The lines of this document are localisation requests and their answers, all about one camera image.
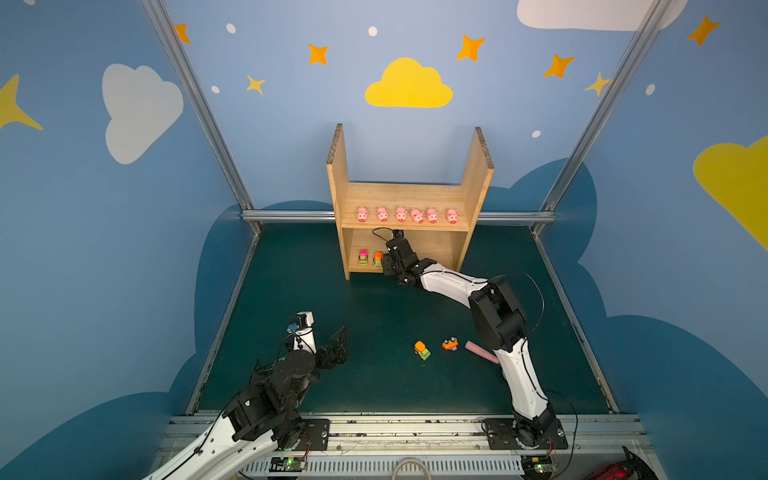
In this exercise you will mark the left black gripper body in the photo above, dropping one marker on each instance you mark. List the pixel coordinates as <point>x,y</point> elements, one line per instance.
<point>327,355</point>

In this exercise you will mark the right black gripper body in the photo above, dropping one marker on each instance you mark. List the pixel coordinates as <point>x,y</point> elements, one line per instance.
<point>399,257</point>

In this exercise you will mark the pink cab green truck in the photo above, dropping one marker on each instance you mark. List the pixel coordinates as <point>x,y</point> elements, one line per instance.
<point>363,258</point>

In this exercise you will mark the pink pig toy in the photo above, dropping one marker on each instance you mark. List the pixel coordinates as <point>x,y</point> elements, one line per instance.
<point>452,216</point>
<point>382,214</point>
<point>401,214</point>
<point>362,214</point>
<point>417,216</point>
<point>432,215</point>

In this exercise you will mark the small orange toy car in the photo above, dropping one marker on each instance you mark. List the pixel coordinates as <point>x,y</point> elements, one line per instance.
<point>450,344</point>

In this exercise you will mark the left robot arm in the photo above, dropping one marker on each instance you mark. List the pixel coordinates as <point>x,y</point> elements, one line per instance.
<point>261,418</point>

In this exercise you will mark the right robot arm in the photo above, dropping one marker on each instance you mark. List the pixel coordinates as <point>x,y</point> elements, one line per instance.
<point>500,323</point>

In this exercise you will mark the wooden shelf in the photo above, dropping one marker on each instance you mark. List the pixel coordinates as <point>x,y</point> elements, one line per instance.
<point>444,242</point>

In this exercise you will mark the purple pink toy shovel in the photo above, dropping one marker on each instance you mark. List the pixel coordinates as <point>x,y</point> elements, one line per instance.
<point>481,352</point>

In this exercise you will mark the red black tool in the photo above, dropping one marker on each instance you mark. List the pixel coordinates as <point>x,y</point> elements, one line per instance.
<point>632,467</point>

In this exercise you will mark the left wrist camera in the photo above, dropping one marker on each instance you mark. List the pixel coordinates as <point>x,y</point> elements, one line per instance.
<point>301,332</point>

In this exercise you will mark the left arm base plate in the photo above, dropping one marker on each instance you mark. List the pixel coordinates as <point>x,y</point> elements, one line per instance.
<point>308,434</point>

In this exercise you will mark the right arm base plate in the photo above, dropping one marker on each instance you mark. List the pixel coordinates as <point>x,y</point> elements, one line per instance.
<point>504,433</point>

